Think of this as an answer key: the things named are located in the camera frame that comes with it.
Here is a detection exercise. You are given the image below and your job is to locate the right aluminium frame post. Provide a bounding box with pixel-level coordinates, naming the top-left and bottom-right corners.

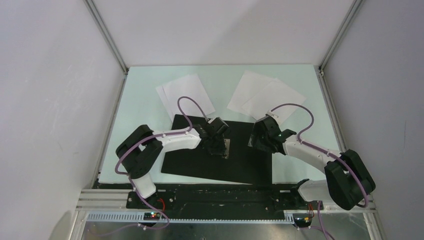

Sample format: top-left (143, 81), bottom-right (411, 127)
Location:
top-left (318, 0), bottom-right (365, 72)

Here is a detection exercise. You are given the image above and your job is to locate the white paper sheet upper left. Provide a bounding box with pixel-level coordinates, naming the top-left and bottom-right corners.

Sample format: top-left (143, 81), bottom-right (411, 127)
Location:
top-left (161, 74), bottom-right (216, 117)

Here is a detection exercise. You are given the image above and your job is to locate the left aluminium frame post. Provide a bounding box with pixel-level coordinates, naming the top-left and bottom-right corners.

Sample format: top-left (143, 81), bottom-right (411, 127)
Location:
top-left (83, 0), bottom-right (129, 75)

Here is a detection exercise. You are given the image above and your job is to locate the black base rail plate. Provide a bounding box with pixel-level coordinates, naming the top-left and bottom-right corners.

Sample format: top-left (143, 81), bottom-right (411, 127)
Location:
top-left (126, 183), bottom-right (318, 221)

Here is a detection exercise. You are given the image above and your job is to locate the black folder with beige cover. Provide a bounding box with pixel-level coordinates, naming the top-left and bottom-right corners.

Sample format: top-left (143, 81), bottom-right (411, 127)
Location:
top-left (161, 120), bottom-right (272, 186)

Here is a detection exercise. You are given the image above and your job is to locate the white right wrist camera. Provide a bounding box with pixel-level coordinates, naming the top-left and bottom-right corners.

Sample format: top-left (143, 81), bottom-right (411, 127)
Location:
top-left (266, 112), bottom-right (279, 121)

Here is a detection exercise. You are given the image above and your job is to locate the metal folder clip mechanism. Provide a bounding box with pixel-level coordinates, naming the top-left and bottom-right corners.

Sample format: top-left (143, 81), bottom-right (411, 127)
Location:
top-left (222, 138), bottom-right (230, 159)

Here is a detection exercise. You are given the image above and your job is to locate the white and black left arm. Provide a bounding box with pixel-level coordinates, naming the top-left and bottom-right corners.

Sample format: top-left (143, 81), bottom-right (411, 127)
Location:
top-left (115, 117), bottom-right (229, 208)

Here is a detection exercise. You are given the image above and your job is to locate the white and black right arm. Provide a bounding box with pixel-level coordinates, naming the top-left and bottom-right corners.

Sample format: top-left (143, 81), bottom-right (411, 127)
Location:
top-left (248, 115), bottom-right (376, 210)

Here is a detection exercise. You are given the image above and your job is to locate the white paper sheet front right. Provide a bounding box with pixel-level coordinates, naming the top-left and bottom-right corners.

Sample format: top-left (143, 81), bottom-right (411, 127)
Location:
top-left (241, 81), bottom-right (306, 120)

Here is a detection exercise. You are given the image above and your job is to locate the controller board with leds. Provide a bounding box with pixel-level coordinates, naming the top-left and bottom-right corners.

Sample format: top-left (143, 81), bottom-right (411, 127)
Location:
top-left (293, 214), bottom-right (313, 228)
top-left (143, 211), bottom-right (162, 221)

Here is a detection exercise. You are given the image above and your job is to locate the aluminium frame post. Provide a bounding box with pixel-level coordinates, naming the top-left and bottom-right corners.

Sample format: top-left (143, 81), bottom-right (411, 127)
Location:
top-left (83, 0), bottom-right (129, 75)
top-left (318, 0), bottom-right (365, 72)

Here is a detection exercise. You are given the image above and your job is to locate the white paper sheet under left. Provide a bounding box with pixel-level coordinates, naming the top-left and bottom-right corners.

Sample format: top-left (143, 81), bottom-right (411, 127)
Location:
top-left (155, 85), bottom-right (175, 122)

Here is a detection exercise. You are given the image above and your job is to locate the white slotted cable duct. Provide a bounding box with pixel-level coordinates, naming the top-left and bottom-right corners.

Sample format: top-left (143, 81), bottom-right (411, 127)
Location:
top-left (86, 211), bottom-right (294, 224)

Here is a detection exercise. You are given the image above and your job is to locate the left controller board with LEDs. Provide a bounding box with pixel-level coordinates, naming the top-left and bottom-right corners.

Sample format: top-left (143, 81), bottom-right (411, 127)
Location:
top-left (143, 211), bottom-right (162, 221)

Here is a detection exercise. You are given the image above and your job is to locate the aluminium front profile rail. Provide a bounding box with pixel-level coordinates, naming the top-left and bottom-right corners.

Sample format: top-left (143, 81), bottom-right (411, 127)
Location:
top-left (76, 189), bottom-right (378, 213)

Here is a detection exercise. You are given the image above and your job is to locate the right controller board with LEDs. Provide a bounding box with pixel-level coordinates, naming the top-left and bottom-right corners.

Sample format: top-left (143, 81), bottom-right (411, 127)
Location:
top-left (293, 214), bottom-right (313, 228)

